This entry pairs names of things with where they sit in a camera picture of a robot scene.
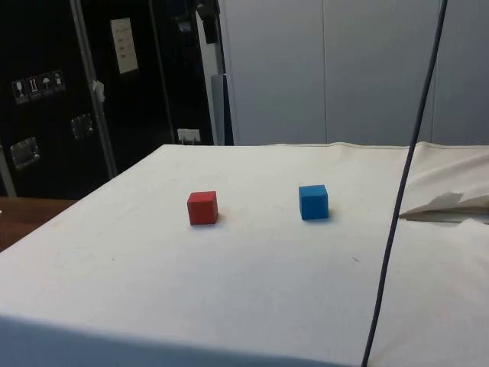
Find red cube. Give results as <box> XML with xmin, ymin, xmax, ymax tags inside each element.
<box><xmin>186</xmin><ymin>190</ymin><xmax>220</xmax><ymax>226</ymax></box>

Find blue cube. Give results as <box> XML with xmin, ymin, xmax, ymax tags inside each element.
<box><xmin>297</xmin><ymin>184</ymin><xmax>330</xmax><ymax>222</ymax></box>

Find pale grey locker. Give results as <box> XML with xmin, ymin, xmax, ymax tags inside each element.
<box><xmin>218</xmin><ymin>0</ymin><xmax>326</xmax><ymax>147</ymax></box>
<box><xmin>430</xmin><ymin>0</ymin><xmax>489</xmax><ymax>147</ymax></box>
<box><xmin>322</xmin><ymin>0</ymin><xmax>434</xmax><ymax>147</ymax></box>

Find black cabinet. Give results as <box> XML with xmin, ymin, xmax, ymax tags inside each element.
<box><xmin>0</xmin><ymin>0</ymin><xmax>235</xmax><ymax>200</ymax></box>

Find black cable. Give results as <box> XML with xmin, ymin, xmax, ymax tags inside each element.
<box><xmin>361</xmin><ymin>0</ymin><xmax>449</xmax><ymax>367</ymax></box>

